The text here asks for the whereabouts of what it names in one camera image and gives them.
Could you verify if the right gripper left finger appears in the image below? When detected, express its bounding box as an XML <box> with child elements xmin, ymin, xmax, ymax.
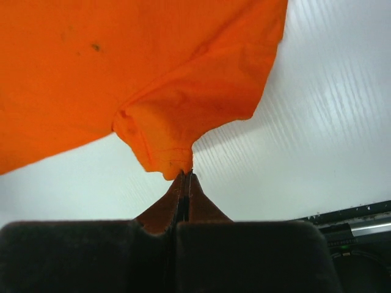
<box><xmin>1</xmin><ymin>173</ymin><xmax>186</xmax><ymax>292</ymax></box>

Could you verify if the black mounting base rail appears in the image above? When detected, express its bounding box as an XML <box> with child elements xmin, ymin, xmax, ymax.
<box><xmin>300</xmin><ymin>200</ymin><xmax>390</xmax><ymax>225</ymax></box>

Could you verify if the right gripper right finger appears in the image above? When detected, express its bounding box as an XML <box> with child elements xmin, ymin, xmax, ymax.
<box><xmin>175</xmin><ymin>173</ymin><xmax>341</xmax><ymax>292</ymax></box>

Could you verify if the orange t shirt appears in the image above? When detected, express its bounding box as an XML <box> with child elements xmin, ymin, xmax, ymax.
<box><xmin>1</xmin><ymin>0</ymin><xmax>288</xmax><ymax>180</ymax></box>

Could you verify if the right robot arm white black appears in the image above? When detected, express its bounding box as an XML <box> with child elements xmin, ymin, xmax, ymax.
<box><xmin>1</xmin><ymin>173</ymin><xmax>390</xmax><ymax>292</ymax></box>

